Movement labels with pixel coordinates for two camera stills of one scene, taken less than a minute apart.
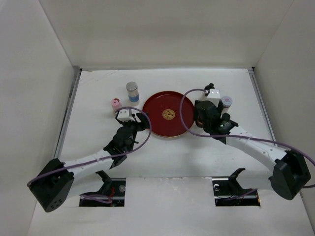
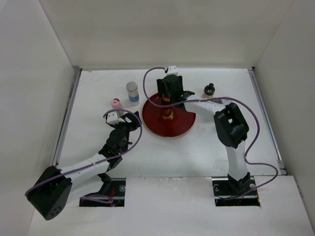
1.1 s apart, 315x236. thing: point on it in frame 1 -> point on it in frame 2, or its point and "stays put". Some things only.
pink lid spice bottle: x=116 y=104 stays put
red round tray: x=164 y=108 stays put
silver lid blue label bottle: x=133 y=93 stays put
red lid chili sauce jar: x=199 y=124 -> x=168 y=114
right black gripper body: x=205 y=126 -> x=161 y=85
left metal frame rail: x=77 y=73 stays put
